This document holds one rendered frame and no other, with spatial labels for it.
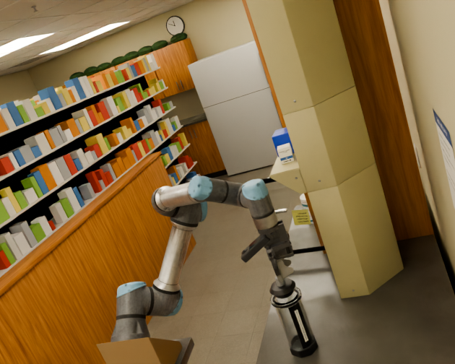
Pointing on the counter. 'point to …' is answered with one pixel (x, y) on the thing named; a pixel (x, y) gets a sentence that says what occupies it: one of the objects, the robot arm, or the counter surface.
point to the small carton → (285, 153)
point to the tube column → (302, 50)
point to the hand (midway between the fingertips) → (279, 279)
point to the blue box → (280, 136)
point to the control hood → (289, 175)
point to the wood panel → (378, 113)
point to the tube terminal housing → (345, 192)
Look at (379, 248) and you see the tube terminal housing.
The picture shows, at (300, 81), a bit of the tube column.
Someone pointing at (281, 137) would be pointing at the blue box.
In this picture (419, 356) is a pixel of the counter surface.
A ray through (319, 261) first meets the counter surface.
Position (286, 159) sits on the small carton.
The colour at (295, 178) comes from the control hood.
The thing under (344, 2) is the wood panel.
